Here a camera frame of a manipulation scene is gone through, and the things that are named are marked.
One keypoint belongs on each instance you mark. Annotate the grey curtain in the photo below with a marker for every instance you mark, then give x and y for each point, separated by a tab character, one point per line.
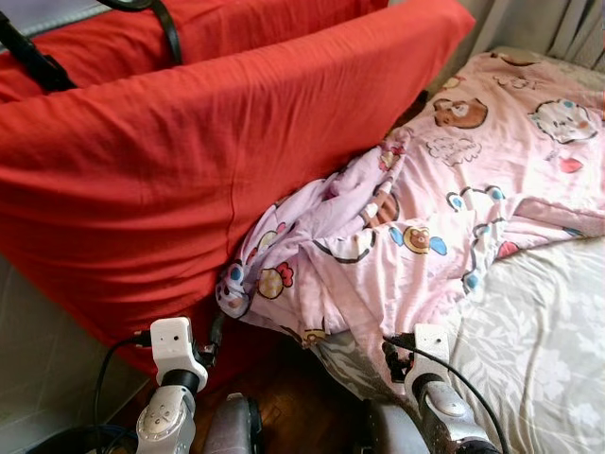
548	24

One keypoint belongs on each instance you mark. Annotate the grey robot right leg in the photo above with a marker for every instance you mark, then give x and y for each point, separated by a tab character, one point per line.
392	435

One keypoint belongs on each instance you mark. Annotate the pink cartoon blanket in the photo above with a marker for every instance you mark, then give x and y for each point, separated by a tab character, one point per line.
454	208

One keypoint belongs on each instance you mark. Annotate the grey robot left leg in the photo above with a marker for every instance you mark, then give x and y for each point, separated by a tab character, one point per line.
232	430

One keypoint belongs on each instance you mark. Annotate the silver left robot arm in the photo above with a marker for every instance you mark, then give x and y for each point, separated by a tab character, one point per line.
165	421

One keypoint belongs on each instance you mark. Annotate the grey fabric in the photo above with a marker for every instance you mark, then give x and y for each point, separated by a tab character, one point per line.
47	11

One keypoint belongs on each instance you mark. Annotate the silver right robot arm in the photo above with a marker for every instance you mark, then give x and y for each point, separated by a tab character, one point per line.
449	407

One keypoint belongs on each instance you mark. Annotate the grey robot leg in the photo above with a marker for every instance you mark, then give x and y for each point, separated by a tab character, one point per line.
392	435
232	430

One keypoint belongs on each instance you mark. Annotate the red covered mattress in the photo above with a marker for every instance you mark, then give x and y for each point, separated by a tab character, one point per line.
189	170

